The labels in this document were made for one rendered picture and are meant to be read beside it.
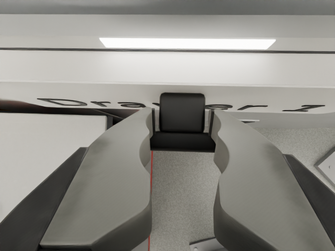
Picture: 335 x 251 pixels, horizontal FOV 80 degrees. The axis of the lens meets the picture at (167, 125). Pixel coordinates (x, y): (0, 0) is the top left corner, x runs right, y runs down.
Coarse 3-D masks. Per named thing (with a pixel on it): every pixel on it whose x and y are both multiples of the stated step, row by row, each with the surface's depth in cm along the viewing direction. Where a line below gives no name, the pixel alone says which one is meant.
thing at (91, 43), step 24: (0, 48) 11; (24, 48) 11; (48, 48) 11; (72, 48) 11; (96, 48) 11; (120, 48) 10; (144, 48) 10; (168, 48) 10; (192, 48) 10; (288, 48) 10; (312, 48) 10
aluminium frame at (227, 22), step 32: (0, 0) 7; (32, 0) 7; (64, 0) 7; (96, 0) 7; (128, 0) 7; (160, 0) 7; (192, 0) 7; (224, 0) 7; (256, 0) 7; (288, 0) 7; (320, 0) 7; (0, 32) 9; (32, 32) 8; (64, 32) 8; (96, 32) 8; (128, 32) 8; (160, 32) 8; (192, 32) 8; (224, 32) 8; (256, 32) 8; (288, 32) 8; (320, 32) 8
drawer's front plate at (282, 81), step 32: (0, 64) 11; (32, 64) 11; (64, 64) 11; (96, 64) 11; (128, 64) 11; (160, 64) 10; (192, 64) 10; (224, 64) 10; (256, 64) 10; (288, 64) 10; (320, 64) 10; (0, 96) 16; (32, 96) 15; (64, 96) 15; (96, 96) 15; (128, 96) 14; (224, 96) 13; (256, 96) 13; (288, 96) 12; (320, 96) 12
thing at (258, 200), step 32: (224, 128) 9; (224, 160) 8; (256, 160) 7; (224, 192) 6; (256, 192) 6; (288, 192) 6; (224, 224) 6; (256, 224) 5; (288, 224) 5; (320, 224) 5
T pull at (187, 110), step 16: (160, 96) 12; (176, 96) 12; (192, 96) 12; (160, 112) 12; (176, 112) 12; (192, 112) 12; (160, 128) 12; (176, 128) 12; (192, 128) 12; (160, 144) 12; (176, 144) 12; (192, 144) 12; (208, 144) 12
